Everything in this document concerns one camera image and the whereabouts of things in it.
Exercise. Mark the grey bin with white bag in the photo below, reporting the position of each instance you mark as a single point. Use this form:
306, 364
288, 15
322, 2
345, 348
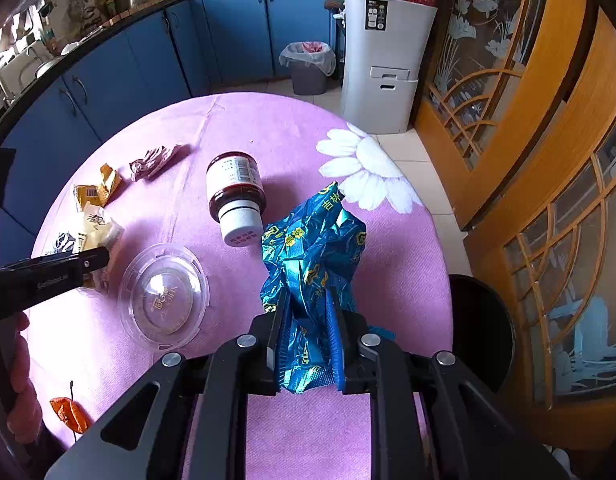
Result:
308, 80

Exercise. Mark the orange wrapper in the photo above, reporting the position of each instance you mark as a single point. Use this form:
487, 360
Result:
68, 410

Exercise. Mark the white storage cabinet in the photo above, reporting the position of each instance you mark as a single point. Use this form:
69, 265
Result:
378, 50

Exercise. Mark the person's left hand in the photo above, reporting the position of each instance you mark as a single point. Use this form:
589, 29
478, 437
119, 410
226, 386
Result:
23, 375

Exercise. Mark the wooden glass door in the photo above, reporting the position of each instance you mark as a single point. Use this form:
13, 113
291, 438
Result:
578, 270
518, 85

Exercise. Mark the black trash bin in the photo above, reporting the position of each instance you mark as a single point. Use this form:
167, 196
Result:
480, 330

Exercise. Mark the yellow snack wrapper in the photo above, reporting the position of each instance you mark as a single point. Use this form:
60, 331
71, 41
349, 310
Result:
95, 191

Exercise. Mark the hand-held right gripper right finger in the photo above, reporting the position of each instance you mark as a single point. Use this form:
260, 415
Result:
334, 342

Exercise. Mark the cream snack wrapper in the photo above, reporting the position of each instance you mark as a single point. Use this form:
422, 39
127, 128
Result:
100, 227

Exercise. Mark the black and white wrapper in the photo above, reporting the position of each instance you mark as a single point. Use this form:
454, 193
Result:
63, 242

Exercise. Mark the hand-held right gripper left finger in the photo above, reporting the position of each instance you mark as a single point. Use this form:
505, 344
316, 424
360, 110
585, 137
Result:
283, 342

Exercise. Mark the dark bottle with white cap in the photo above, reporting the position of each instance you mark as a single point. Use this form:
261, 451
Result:
233, 185

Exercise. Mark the maroon foil wrapper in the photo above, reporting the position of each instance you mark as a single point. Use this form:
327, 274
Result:
150, 164

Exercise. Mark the blue kitchen cabinets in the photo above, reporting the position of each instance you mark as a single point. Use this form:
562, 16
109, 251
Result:
138, 70

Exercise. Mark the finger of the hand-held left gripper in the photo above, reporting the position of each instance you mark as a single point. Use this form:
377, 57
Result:
63, 267

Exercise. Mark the clear plastic round lid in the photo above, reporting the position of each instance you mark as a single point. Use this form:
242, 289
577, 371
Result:
163, 300

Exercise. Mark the purple flower tablecloth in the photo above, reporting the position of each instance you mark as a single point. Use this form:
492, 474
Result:
268, 125

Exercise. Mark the blue foil snack bag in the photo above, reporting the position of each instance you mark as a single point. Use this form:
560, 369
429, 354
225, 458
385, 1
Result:
313, 240

